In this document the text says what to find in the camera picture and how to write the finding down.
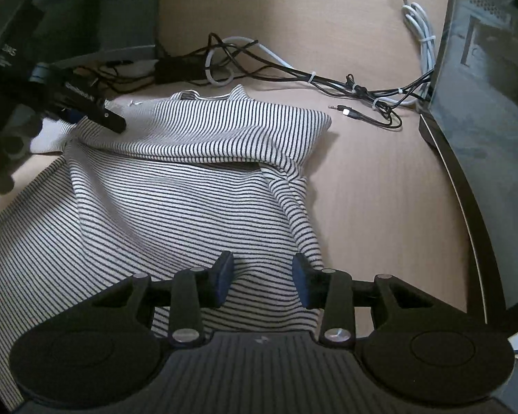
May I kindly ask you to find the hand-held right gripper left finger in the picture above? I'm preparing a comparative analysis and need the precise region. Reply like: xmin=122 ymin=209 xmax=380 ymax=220
xmin=93 ymin=250 xmax=234 ymax=348

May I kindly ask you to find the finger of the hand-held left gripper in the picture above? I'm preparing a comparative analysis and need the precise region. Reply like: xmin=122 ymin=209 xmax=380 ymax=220
xmin=47 ymin=78 xmax=127 ymax=134

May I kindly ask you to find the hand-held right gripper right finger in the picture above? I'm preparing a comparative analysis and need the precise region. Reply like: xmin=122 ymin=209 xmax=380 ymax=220
xmin=292 ymin=252 xmax=436 ymax=348

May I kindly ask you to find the black white striped shirt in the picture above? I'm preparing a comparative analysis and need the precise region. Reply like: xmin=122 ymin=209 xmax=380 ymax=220
xmin=0 ymin=85 xmax=334 ymax=413

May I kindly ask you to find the black power adapter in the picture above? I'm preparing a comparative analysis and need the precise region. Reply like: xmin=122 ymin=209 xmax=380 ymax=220
xmin=154 ymin=54 xmax=209 ymax=85

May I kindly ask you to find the black curved monitor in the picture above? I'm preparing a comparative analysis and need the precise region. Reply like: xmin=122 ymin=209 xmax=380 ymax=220
xmin=0 ymin=0 xmax=161 ymax=72

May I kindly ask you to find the glass panel computer case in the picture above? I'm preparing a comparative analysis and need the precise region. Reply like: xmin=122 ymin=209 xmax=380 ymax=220
xmin=418 ymin=0 xmax=518 ymax=354

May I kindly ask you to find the thin white cable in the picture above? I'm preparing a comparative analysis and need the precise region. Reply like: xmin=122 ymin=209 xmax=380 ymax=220
xmin=205 ymin=37 xmax=295 ymax=88

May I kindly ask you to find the black audio jack cable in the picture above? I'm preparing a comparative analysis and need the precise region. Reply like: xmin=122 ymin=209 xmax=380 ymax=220
xmin=328 ymin=103 xmax=403 ymax=131

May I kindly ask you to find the black cable bundle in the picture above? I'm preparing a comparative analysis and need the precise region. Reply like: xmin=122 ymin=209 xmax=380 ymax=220
xmin=206 ymin=32 xmax=434 ymax=106

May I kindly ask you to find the coiled white cable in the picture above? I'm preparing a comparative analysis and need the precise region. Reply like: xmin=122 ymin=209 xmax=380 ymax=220
xmin=389 ymin=0 xmax=438 ymax=106

